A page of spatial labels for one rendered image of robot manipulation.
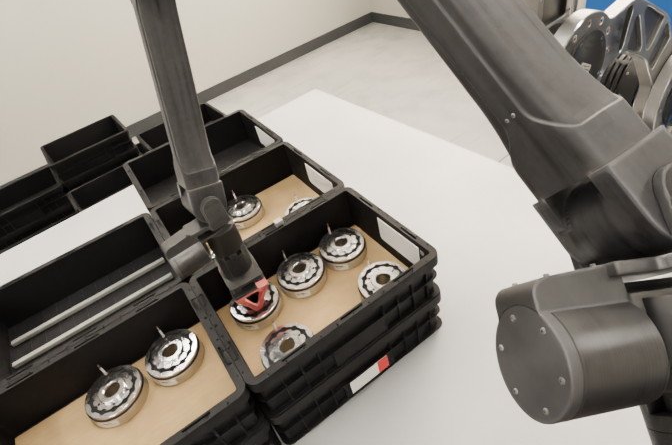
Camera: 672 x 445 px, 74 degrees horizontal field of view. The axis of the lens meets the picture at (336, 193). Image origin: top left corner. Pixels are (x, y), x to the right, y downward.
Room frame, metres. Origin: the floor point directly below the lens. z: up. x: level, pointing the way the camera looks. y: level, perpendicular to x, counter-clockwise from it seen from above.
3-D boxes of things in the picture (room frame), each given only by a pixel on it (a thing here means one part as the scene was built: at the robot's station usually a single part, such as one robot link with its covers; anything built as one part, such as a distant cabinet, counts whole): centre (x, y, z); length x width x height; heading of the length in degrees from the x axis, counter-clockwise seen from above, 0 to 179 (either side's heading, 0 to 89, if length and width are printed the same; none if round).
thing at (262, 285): (0.60, 0.21, 0.91); 0.07 x 0.07 x 0.09; 22
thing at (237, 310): (0.62, 0.21, 0.86); 0.10 x 0.10 x 0.01
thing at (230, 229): (0.61, 0.22, 1.04); 0.07 x 0.06 x 0.07; 120
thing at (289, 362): (0.60, 0.08, 0.92); 0.40 x 0.30 x 0.02; 116
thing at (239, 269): (0.62, 0.21, 0.98); 0.10 x 0.07 x 0.07; 22
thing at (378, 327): (0.60, 0.08, 0.87); 0.40 x 0.30 x 0.11; 116
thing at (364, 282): (0.58, -0.05, 0.86); 0.10 x 0.10 x 0.01
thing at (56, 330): (0.70, 0.58, 0.87); 0.40 x 0.30 x 0.11; 116
